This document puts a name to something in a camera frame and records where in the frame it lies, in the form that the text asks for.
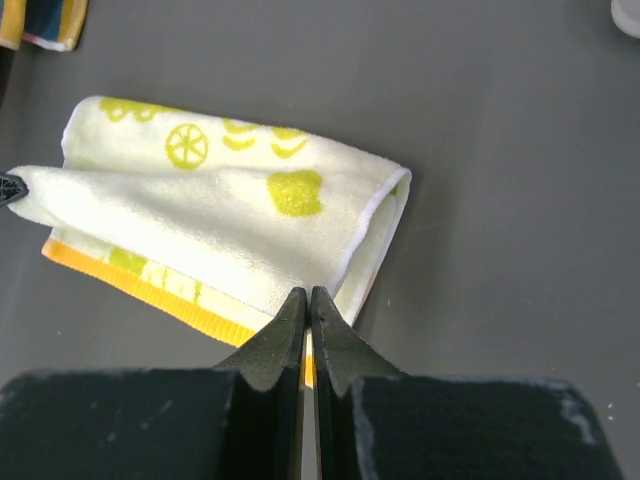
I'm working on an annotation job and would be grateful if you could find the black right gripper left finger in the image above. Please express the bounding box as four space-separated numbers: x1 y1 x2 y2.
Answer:
1 288 306 479

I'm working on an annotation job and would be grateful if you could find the yellow cartoon print towel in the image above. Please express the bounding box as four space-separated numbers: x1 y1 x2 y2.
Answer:
0 0 88 52

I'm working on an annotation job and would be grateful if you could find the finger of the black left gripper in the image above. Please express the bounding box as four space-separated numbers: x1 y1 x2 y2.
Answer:
0 173 28 207

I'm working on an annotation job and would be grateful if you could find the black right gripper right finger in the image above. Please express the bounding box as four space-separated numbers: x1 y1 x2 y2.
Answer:
309 287 622 479

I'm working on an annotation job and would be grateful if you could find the lime green print towel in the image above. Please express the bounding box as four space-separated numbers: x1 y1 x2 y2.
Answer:
1 96 412 346

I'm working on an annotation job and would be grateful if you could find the white plastic tray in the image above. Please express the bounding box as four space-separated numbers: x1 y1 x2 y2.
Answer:
611 0 640 39

